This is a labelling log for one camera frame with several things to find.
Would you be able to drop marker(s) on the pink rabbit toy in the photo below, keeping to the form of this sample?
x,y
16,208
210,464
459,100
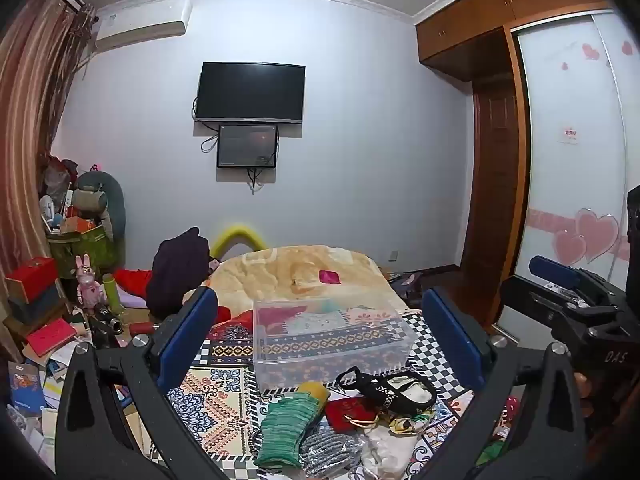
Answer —
x,y
89,285

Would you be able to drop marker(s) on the beige fleece blanket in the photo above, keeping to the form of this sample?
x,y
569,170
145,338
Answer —
x,y
280,275

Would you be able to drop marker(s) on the brown striped curtain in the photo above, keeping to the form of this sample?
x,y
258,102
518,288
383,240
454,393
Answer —
x,y
30,135

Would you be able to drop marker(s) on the wooden overhead cabinet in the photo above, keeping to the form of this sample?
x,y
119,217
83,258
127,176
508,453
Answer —
x,y
470,25

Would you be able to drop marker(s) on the green knitted sock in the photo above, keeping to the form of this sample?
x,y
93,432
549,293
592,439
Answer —
x,y
282,430

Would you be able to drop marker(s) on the small pink pouch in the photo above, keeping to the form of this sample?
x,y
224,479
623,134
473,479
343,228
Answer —
x,y
329,276

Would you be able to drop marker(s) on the small paper label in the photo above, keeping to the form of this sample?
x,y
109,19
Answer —
x,y
569,134

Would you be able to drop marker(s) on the wall socket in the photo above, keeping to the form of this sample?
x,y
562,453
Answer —
x,y
393,255

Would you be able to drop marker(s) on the black cylindrical device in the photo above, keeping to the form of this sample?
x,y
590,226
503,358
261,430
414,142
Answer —
x,y
105,317

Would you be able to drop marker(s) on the white wardrobe door with hearts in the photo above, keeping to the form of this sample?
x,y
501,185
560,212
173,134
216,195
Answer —
x,y
570,190

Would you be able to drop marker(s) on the yellow knitted item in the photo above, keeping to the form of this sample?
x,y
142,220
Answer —
x,y
315,391

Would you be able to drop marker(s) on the dark purple garment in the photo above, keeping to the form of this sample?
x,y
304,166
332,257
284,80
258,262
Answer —
x,y
177,275

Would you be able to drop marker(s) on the wall-mounted black television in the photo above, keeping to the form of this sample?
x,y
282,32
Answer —
x,y
250,91

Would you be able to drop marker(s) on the red cloth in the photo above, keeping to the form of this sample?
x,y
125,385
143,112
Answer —
x,y
134,282

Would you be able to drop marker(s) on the white cloth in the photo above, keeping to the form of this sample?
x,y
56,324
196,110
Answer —
x,y
387,452

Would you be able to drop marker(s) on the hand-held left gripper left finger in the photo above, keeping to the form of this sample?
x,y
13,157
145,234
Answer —
x,y
192,327

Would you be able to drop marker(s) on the pile of papers and booklets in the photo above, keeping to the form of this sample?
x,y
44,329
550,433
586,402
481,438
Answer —
x,y
35,390

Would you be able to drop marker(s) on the clear plastic storage box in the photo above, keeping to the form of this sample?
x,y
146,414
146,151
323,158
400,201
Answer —
x,y
330,345

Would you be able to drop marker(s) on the green bottle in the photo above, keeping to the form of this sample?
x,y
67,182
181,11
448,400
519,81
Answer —
x,y
112,295

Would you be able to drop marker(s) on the floral patterned cloth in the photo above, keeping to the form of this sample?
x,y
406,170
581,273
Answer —
x,y
407,425

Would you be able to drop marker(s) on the red box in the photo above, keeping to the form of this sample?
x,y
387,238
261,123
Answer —
x,y
32,275

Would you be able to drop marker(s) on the grey curved pillow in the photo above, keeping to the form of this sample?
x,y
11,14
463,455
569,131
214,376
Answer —
x,y
92,195

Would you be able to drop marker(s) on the white air conditioner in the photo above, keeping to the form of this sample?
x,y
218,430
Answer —
x,y
142,25

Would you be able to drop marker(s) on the red book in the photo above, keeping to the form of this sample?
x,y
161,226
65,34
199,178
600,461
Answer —
x,y
50,336

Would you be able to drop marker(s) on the small black monitor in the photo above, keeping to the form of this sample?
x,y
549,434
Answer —
x,y
247,145

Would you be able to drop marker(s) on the dark grey box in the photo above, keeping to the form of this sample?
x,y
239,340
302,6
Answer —
x,y
37,305

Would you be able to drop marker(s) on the small white fan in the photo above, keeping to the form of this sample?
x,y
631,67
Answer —
x,y
46,207

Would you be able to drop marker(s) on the grey striped knitted cloth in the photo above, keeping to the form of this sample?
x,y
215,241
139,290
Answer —
x,y
325,452

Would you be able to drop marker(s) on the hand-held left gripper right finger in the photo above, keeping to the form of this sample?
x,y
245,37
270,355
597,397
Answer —
x,y
450,340

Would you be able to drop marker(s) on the yellow foam arch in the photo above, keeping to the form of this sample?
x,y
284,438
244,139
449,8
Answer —
x,y
235,235

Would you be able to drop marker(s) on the green cardboard box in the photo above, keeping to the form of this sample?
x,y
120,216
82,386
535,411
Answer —
x,y
82,252

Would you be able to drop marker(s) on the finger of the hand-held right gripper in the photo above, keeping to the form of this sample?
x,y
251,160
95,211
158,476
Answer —
x,y
552,269
527,297

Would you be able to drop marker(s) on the brown wooden door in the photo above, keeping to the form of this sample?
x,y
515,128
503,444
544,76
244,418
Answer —
x,y
492,185

